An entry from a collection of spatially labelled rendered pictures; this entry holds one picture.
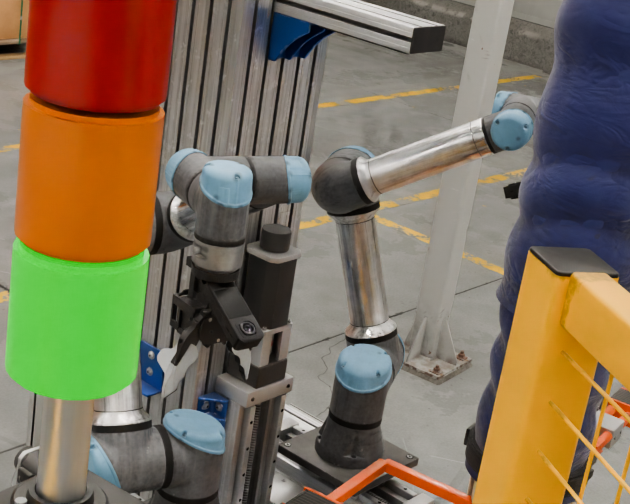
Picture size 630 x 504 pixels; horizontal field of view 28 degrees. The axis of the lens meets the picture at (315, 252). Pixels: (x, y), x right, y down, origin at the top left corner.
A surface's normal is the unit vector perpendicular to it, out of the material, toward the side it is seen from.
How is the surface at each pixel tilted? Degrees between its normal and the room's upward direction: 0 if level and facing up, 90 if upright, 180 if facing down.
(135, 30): 90
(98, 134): 90
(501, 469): 90
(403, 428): 0
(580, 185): 80
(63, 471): 90
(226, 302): 28
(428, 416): 0
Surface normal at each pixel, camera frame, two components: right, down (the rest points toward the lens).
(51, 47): -0.48, 0.25
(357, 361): 0.11, -0.88
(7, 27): 0.73, 0.36
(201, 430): 0.26, -0.92
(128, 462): 0.47, -0.01
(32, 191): -0.69, 0.16
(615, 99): -0.17, 0.13
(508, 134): -0.26, 0.31
